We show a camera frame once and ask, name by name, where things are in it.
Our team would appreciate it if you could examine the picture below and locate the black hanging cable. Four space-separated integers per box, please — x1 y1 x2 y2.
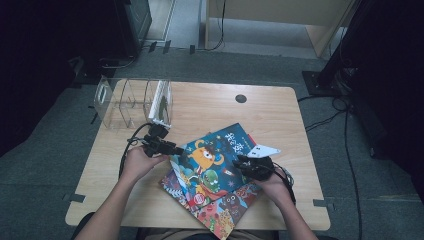
196 0 228 53

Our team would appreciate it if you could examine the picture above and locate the right hand-held gripper cable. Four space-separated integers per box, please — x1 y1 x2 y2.
271 161 298 206

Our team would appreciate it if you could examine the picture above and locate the person's lap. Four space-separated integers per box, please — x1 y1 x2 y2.
136 228 278 240

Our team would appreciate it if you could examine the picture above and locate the dark blue monster picture book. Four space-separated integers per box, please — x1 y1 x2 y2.
169 122 259 210

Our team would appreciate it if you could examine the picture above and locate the dark curtain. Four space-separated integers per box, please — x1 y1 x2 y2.
0 0 116 158
346 0 424 201

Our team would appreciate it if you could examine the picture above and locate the person's left hand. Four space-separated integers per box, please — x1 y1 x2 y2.
120 145 170 184

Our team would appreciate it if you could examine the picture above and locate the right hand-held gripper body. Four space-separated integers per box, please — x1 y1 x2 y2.
238 143 282 182

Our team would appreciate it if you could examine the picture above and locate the dark cabinet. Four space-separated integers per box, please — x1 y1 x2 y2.
113 0 153 58

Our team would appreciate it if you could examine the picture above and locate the curved black floor cable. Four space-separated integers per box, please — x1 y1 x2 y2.
296 94 351 133

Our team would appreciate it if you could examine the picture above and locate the black stand base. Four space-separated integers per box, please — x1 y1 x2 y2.
68 55 118 88

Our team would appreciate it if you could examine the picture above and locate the black metal stand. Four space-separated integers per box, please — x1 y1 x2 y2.
301 0 368 98

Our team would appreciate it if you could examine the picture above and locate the long black floor cable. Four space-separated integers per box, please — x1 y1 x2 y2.
343 109 364 240

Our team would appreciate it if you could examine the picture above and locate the hand-held gripper cable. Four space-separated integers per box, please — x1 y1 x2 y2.
271 161 298 206
118 122 154 179

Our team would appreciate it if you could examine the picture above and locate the light blue animals picture book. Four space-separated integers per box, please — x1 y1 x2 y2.
159 169 263 240

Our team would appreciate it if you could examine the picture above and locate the left hand-held gripper cable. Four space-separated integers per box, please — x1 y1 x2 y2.
118 122 154 179

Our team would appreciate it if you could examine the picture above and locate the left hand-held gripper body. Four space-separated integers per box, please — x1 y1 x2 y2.
142 116 178 158

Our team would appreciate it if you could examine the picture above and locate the person's right hand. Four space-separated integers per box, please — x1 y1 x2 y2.
254 168 292 202

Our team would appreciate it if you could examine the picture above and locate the black floor cable loop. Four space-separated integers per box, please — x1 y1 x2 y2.
98 54 138 70

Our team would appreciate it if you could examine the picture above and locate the clear acrylic book rack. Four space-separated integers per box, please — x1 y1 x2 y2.
93 75 174 131

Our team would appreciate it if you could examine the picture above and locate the light wooden cabinet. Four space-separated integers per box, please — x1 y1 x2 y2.
204 0 359 58

